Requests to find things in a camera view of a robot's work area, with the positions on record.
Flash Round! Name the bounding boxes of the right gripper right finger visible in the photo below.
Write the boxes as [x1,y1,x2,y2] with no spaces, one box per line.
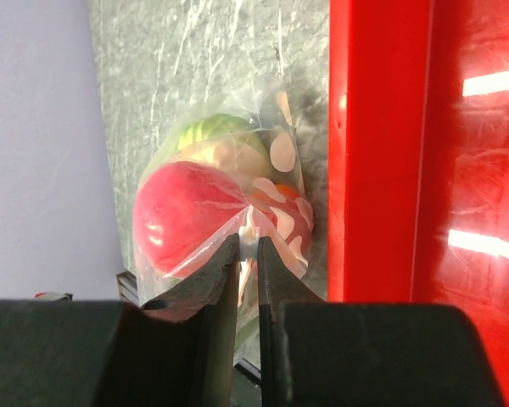
[257,237,505,406]

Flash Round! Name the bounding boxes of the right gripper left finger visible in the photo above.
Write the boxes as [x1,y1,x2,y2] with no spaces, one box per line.
[0,235,239,406]

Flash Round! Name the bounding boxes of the red apple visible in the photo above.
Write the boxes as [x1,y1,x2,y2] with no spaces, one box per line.
[132,161,248,273]

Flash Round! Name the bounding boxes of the red yellow peach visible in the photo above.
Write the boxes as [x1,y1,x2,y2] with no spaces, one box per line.
[249,177,314,278]

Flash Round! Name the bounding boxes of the clear zip top bag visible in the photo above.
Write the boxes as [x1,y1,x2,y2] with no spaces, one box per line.
[131,76,314,365]

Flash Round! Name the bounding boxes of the light green cabbage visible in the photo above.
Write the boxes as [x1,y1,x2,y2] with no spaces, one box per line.
[177,114,272,178]

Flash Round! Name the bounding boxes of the red plastic bin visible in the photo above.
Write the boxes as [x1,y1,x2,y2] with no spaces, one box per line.
[327,1,509,405]

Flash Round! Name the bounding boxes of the aluminium frame rail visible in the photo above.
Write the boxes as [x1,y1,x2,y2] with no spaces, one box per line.
[116,270,139,305]

